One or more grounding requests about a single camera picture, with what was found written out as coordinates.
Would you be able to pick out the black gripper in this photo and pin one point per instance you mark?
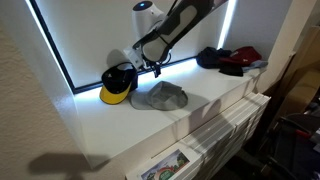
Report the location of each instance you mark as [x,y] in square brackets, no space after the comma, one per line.
[155,65]

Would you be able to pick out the grey baseball cap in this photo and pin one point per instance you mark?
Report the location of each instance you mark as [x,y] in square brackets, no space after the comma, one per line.
[166,96]

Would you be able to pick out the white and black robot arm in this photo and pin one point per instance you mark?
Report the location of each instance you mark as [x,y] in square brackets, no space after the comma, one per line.
[176,23]

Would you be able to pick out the black cap with yellow brim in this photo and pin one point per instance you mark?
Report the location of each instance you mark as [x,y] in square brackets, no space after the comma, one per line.
[116,81]

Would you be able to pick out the navy blue cap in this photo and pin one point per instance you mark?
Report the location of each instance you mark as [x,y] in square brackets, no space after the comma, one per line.
[210,56]

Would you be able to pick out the dark red cap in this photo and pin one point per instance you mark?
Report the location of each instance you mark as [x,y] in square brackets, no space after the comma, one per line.
[245,54]

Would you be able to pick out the light blue cap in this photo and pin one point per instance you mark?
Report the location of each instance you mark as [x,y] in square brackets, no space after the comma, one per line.
[255,66]

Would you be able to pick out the white roller blind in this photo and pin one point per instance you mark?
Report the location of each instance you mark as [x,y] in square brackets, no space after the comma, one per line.
[93,33]

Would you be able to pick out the white ribbed radiator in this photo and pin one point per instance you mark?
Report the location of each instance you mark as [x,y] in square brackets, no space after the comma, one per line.
[226,130]

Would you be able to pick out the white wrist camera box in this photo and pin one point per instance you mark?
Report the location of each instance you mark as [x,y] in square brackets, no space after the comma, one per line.
[134,57]

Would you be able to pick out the black window frame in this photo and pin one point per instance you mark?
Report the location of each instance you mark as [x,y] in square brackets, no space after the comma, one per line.
[60,63]

